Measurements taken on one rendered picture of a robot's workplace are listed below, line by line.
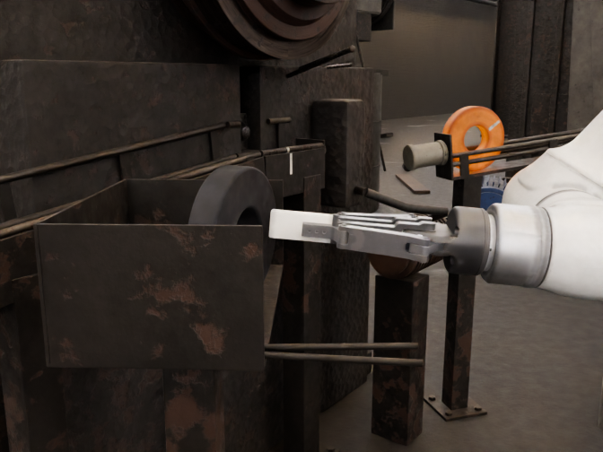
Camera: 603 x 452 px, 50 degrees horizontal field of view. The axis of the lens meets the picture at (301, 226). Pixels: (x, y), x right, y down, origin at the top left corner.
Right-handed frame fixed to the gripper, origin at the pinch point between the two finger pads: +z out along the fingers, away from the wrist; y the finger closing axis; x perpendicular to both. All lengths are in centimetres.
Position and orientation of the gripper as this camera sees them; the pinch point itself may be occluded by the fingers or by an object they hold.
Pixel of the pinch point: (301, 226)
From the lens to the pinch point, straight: 71.9
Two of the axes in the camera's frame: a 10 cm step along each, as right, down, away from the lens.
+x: 0.8, -9.7, -2.2
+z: -10.0, -0.9, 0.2
